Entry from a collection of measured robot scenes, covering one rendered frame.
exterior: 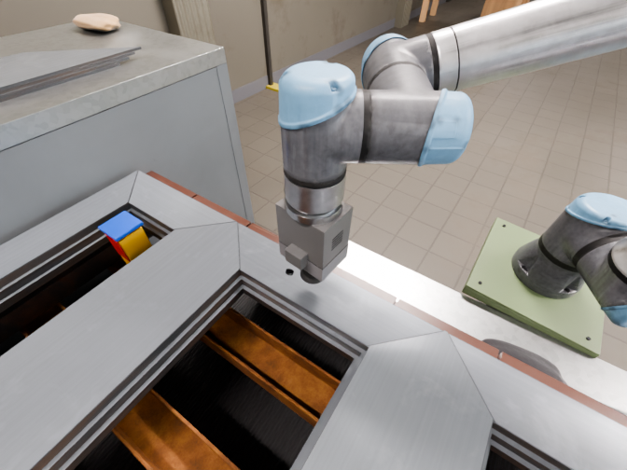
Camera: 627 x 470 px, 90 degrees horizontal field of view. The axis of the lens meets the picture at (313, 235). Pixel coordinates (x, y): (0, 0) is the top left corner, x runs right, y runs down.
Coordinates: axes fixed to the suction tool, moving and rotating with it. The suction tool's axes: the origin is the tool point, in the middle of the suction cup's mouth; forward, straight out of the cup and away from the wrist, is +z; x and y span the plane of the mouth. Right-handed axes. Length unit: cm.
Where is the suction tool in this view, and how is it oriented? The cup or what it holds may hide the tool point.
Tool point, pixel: (313, 273)
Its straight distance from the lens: 52.7
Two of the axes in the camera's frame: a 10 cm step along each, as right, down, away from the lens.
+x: 6.4, -5.5, 5.4
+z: -0.1, 6.9, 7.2
